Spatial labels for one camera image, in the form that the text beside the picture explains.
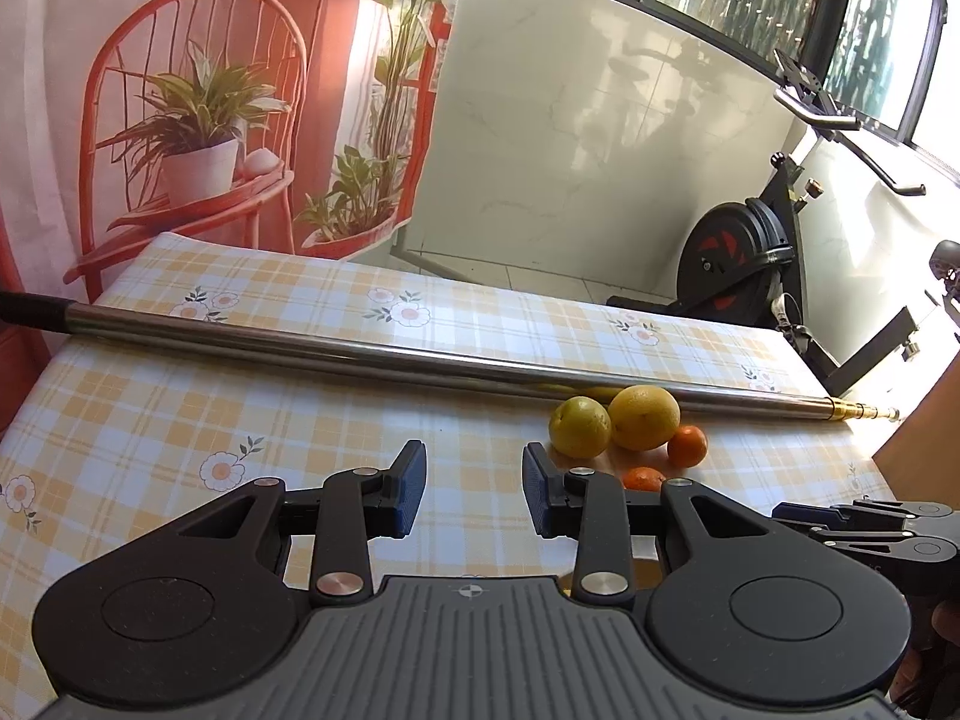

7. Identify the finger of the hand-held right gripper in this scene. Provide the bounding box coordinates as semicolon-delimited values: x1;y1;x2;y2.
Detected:
814;528;960;565
772;498;960;535

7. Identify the tan wooden board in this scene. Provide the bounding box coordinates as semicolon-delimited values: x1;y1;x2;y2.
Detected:
872;364;960;502

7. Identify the printed room backdrop cloth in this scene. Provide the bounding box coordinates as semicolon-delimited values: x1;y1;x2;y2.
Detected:
0;0;470;361

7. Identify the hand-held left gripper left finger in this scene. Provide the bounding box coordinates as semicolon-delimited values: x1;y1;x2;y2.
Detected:
176;440;429;601

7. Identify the black exercise bike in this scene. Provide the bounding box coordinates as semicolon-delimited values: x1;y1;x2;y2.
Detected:
606;49;960;400

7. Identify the large yellow lemon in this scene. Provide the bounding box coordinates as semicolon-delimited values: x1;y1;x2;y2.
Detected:
607;385;682;452

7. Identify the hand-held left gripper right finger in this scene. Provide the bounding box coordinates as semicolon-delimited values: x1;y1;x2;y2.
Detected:
522;442;775;602

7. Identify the yellow checked floral tablecloth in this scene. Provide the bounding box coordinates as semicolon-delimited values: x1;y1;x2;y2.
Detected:
0;231;901;691

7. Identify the yellow-green round fruit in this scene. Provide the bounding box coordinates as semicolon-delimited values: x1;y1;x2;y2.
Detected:
549;396;613;459

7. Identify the telescopic metal pole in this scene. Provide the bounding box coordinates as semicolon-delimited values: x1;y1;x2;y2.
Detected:
0;290;901;425

